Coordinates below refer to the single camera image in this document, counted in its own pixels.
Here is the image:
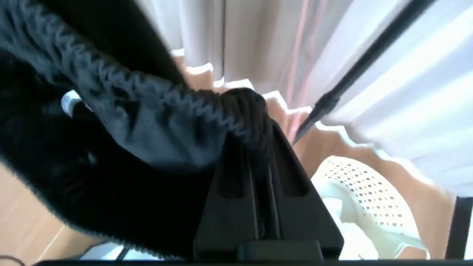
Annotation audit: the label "black clothes rack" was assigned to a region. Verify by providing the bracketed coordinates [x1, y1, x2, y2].
[293, 0, 439, 145]

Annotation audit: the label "beige curtain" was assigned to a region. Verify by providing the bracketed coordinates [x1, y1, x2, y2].
[135, 0, 473, 197]

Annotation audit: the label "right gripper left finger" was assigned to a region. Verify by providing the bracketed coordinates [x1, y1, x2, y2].
[192, 131, 260, 259]

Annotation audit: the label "white laundry basket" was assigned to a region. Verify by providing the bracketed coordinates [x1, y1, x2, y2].
[310, 154, 432, 260]

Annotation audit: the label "black shorts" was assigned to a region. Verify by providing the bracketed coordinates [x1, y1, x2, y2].
[0, 0, 273, 259]

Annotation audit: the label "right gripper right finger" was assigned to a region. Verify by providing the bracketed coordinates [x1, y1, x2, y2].
[265, 117, 344, 259]

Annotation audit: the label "white garment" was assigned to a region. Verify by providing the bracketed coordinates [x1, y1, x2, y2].
[316, 177, 380, 260]

